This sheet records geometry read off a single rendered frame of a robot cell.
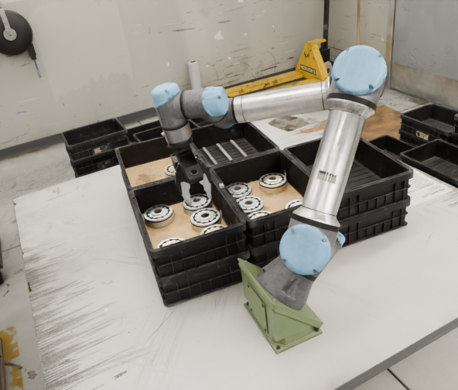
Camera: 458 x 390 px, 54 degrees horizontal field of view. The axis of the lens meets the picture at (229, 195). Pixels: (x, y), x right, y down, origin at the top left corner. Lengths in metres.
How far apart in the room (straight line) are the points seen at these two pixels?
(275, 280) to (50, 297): 0.81
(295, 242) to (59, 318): 0.85
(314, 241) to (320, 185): 0.13
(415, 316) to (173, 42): 4.01
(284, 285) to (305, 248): 0.19
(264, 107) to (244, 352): 0.67
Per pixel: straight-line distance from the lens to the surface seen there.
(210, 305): 1.44
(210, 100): 1.16
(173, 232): 1.54
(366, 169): 1.81
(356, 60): 1.08
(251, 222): 1.36
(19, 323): 2.75
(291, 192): 1.67
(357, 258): 1.57
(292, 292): 1.21
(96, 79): 4.75
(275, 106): 1.25
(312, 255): 1.04
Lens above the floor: 1.71
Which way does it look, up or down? 31 degrees down
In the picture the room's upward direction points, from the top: 8 degrees counter-clockwise
